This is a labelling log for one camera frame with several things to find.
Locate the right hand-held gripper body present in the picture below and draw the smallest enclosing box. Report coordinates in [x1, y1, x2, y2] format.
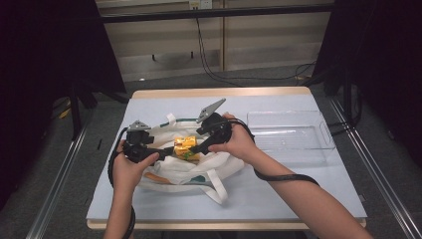
[196, 98, 233, 147]

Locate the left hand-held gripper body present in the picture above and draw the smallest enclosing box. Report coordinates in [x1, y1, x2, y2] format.
[122, 119, 157, 164]

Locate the yellow juice carton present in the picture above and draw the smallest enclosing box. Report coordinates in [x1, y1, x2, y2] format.
[173, 134, 202, 162]

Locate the white canvas tote bag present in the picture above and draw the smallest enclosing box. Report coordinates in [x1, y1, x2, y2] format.
[137, 113, 247, 205]

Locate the clear plastic container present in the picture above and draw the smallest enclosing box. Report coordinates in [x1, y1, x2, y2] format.
[246, 110, 337, 165]

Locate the person's right hand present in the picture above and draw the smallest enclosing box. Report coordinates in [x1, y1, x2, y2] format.
[208, 113, 264, 168]

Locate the person's left hand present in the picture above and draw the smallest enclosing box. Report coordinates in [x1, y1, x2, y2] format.
[111, 138, 161, 197]

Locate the black metal stand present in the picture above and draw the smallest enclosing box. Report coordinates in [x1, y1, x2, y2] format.
[68, 83, 84, 141]

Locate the black horizontal bar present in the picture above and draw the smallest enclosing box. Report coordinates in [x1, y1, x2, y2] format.
[99, 3, 336, 24]

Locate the dark curtain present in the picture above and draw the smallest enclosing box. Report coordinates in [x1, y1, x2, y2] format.
[313, 0, 422, 167]
[0, 0, 127, 207]

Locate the long black wall cable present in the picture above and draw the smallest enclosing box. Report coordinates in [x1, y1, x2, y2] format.
[195, 18, 317, 88]

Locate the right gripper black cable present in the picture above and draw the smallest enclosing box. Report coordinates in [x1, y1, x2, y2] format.
[228, 118, 321, 187]

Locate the metal floor rail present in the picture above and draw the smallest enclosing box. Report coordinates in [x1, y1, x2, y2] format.
[327, 98, 422, 239]
[26, 119, 91, 239]

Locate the white wall outlet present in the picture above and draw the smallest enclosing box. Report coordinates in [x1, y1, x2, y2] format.
[188, 0, 213, 10]

